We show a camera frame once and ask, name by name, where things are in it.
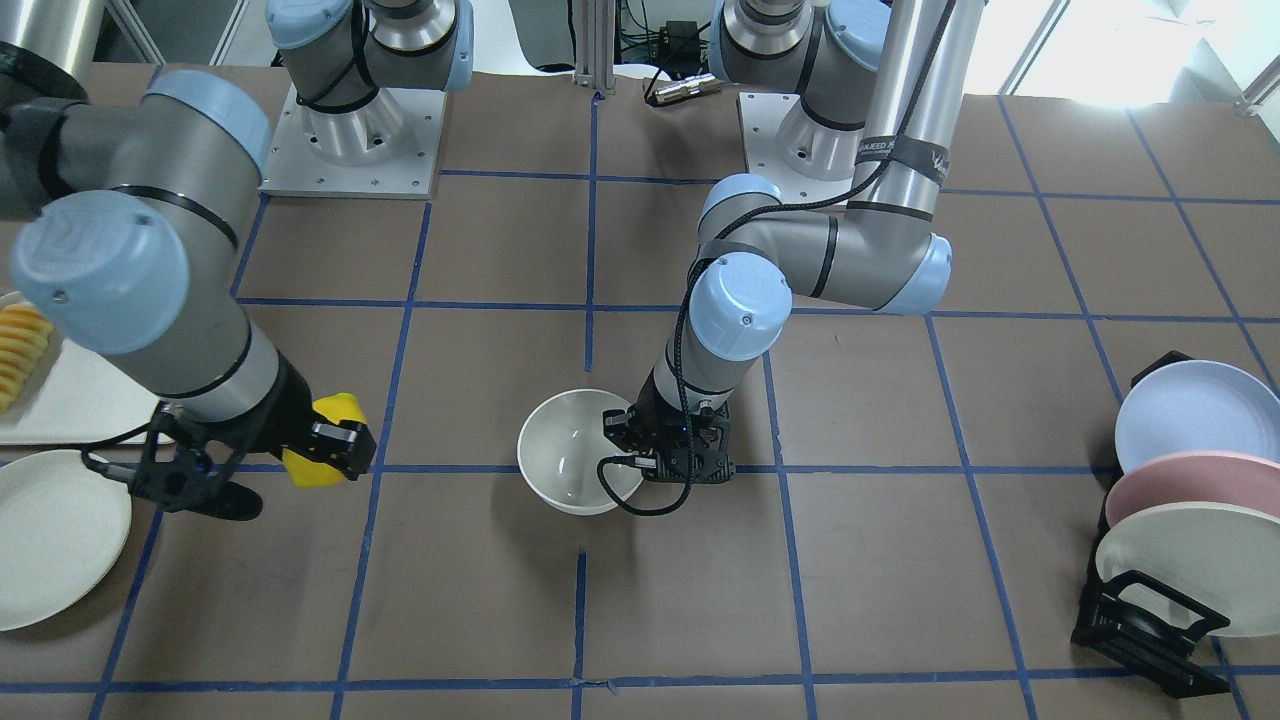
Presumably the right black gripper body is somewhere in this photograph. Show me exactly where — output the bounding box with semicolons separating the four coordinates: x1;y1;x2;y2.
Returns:
79;356;321;521

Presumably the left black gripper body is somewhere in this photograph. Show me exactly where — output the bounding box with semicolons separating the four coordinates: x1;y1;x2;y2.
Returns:
602;377;736;484

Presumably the yellow lemon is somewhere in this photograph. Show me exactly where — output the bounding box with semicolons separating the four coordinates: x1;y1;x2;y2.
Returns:
278;392;376;488

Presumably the white bowl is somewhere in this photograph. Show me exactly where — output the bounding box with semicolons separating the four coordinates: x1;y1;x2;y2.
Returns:
517;389;628;516

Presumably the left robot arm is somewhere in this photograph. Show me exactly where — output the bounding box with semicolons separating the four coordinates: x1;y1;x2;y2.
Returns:
603;1;986;486

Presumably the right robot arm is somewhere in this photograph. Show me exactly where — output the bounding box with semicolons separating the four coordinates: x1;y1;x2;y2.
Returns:
3;1;376;521

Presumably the white rectangular tray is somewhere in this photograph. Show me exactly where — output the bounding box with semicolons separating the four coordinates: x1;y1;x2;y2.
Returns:
1;292;157;446

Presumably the small white plate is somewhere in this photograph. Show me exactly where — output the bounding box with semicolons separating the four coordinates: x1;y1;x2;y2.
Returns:
1;450;132;632

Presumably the sliced yellow fruit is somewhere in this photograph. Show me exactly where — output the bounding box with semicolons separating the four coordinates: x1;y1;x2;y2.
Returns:
1;302;54;414

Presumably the silver metal connector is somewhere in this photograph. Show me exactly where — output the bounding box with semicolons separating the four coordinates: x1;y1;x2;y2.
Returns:
645;73;726;108

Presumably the black power adapter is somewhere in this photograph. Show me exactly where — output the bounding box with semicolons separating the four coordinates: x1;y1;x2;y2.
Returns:
657;20;701;61

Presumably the pink plate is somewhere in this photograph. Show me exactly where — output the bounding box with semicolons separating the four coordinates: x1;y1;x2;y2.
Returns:
1103;451;1279;527

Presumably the light blue plate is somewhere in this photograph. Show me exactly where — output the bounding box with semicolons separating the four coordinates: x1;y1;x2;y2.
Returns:
1114;360;1279;471

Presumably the white plate in rack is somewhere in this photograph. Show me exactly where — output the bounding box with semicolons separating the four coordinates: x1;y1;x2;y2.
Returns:
1094;502;1279;637

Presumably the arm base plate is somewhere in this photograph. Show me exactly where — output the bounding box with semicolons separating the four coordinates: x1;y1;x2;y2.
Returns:
260;88;448;200
739;91;863;202

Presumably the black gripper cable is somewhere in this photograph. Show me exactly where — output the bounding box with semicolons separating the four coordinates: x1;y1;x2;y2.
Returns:
596;0;956;518

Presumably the aluminium frame post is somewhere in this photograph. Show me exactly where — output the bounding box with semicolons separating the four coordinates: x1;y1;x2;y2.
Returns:
571;0;617;96

